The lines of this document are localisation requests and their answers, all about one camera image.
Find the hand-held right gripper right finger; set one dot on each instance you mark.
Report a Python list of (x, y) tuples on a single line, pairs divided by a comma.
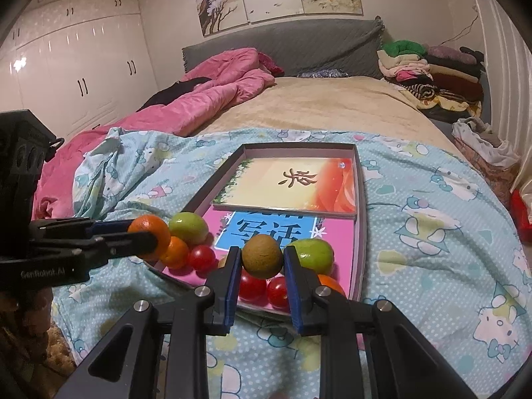
[(296, 299)]

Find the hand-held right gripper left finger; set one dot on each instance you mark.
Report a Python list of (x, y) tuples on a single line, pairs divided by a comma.
[(232, 295)]

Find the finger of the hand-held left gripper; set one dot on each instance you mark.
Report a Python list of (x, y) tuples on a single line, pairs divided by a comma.
[(112, 227), (133, 242)]

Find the red cherry tomato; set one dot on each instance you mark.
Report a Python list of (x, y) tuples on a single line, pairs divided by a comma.
[(252, 286), (201, 257), (278, 291)]

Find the orange mandarin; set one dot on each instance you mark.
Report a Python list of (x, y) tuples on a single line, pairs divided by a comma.
[(176, 253), (151, 223), (331, 284)]

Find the brown longan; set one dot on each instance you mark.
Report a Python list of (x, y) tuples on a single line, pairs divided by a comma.
[(222, 262), (262, 256)]

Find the small green jujube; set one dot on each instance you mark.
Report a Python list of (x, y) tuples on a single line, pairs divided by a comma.
[(311, 254)]

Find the large green jujube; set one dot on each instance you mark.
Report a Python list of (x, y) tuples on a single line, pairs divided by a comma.
[(189, 227)]

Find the shallow cardboard box tray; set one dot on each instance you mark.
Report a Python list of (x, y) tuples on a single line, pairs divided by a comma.
[(360, 216)]

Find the pink and blue book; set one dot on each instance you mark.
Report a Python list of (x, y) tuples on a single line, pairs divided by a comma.
[(332, 232)]

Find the beige and orange book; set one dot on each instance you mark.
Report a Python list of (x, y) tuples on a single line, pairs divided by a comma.
[(266, 183)]

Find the blue cartoon cat blanket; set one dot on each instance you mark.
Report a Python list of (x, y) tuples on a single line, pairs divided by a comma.
[(415, 257)]

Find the white wardrobe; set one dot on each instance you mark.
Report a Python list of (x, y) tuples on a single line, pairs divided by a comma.
[(83, 50)]

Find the black garment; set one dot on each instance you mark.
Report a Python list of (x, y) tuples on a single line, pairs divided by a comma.
[(174, 91)]

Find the pink quilt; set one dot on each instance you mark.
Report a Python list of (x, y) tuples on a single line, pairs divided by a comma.
[(208, 91)]

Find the beige bed sheet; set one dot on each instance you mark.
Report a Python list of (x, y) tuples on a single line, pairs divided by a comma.
[(332, 104)]

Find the red bag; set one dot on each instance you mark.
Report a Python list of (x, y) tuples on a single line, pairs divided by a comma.
[(521, 216)]

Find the striped folded cloth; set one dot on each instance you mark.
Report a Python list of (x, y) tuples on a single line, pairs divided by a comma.
[(419, 91)]

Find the white crumpled cloth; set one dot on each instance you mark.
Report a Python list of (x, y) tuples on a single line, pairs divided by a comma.
[(490, 145)]

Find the yellow printed blanket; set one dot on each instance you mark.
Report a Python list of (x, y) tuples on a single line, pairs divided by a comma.
[(453, 106)]

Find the pink folded garment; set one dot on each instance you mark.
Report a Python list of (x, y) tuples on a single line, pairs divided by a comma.
[(413, 74)]

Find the cream folded garment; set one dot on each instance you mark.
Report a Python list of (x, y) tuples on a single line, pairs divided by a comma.
[(399, 62)]

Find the dark brown folded clothes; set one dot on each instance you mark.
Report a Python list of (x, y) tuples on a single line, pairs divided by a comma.
[(457, 81)]

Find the green folded garment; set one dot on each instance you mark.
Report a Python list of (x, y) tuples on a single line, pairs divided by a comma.
[(405, 48)]

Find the purple folded garment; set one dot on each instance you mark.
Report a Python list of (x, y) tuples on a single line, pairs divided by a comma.
[(447, 54)]

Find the cream pleated curtain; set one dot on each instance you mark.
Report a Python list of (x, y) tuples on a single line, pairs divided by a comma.
[(507, 70)]

